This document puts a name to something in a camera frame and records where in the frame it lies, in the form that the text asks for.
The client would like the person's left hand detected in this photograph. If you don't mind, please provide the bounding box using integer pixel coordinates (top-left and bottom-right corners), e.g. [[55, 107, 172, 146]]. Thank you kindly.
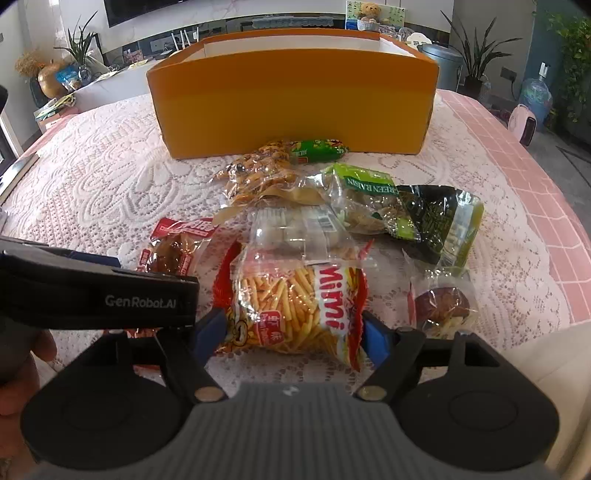
[[0, 330, 58, 418]]

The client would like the orange cardboard box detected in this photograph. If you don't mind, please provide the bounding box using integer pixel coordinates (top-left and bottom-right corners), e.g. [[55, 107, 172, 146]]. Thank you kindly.
[[147, 27, 439, 160]]

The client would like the pink heater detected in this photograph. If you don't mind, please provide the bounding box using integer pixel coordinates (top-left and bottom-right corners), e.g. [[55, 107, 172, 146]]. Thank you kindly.
[[507, 104, 541, 146]]

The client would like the red pastry packet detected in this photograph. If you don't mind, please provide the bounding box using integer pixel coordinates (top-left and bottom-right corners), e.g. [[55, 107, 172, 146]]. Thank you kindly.
[[104, 217, 220, 342]]

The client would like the yellow brown snack packet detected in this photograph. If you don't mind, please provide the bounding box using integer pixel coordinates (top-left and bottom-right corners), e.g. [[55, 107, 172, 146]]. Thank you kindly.
[[210, 141, 331, 227]]

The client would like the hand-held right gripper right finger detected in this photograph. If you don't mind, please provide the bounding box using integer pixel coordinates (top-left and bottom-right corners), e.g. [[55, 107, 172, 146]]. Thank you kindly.
[[355, 308, 502, 403]]

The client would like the white router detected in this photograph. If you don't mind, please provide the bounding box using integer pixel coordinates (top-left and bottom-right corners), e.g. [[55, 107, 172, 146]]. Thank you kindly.
[[168, 28, 201, 49]]

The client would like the blue water bottle with pump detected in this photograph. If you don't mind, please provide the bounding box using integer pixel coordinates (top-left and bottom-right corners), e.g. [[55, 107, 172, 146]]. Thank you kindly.
[[518, 62, 553, 121]]

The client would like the stack of papers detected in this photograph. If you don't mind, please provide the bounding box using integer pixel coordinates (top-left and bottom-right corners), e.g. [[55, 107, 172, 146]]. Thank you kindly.
[[34, 95, 77, 121]]

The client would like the green picture board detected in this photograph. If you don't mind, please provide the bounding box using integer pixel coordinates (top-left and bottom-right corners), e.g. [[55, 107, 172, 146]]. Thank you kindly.
[[345, 0, 407, 31]]

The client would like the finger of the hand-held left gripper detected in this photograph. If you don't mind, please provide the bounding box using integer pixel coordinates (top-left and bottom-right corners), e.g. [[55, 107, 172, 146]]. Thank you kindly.
[[65, 249, 123, 271]]

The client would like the red yellow stick snack packet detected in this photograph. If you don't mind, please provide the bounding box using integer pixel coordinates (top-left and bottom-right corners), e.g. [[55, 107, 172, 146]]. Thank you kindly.
[[212, 240, 375, 372]]

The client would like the clear brown date packet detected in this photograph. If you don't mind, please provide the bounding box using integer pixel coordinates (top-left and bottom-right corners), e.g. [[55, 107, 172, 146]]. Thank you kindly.
[[402, 249, 481, 342]]

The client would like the clear white candy packet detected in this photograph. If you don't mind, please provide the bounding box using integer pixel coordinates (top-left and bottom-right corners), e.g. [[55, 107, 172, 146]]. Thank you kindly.
[[249, 205, 365, 264]]

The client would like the tall leafy potted plant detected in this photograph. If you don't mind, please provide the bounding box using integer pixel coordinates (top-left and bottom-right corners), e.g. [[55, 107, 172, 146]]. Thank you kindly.
[[441, 9, 511, 97]]

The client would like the green raisin packet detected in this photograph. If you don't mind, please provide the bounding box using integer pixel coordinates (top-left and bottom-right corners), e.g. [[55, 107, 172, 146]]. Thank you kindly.
[[321, 164, 423, 243]]

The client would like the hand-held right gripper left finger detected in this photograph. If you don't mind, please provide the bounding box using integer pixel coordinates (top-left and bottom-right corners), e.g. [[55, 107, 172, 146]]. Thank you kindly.
[[95, 307, 229, 404]]

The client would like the dark green seaweed packet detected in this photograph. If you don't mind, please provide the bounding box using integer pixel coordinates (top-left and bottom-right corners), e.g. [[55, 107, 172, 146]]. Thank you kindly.
[[397, 184, 485, 278]]

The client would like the pink checked tablecloth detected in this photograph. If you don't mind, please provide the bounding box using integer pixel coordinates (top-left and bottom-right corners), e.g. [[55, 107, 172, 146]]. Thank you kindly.
[[34, 88, 591, 333]]

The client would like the green ivy plant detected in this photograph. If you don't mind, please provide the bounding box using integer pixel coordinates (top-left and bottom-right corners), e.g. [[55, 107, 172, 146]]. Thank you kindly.
[[547, 9, 591, 134]]

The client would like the green sausage snack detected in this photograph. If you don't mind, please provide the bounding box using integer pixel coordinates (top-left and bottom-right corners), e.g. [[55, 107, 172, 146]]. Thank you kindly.
[[288, 138, 350, 164]]

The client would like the small potted plant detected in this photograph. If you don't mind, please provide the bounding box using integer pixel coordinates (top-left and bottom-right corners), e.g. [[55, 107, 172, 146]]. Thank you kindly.
[[54, 14, 100, 86]]

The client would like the grey trash can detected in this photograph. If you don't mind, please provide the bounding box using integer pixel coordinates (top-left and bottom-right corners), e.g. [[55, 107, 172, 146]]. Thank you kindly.
[[418, 41, 465, 90]]

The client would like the golden vase with dried flowers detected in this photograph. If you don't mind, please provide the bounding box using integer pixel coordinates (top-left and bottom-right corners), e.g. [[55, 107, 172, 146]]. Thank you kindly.
[[14, 51, 70, 100]]

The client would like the black television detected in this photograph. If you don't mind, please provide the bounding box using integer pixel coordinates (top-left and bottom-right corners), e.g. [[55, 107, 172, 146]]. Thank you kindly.
[[104, 0, 356, 28]]

